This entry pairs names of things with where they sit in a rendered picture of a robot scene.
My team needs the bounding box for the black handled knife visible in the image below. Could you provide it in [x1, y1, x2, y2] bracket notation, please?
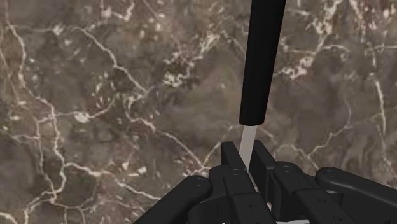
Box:
[239, 0, 288, 192]

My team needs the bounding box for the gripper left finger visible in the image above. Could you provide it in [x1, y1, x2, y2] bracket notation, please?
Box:
[133, 141, 276, 224]

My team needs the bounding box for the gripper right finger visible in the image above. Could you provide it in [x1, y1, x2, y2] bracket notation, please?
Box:
[249, 139, 397, 224]

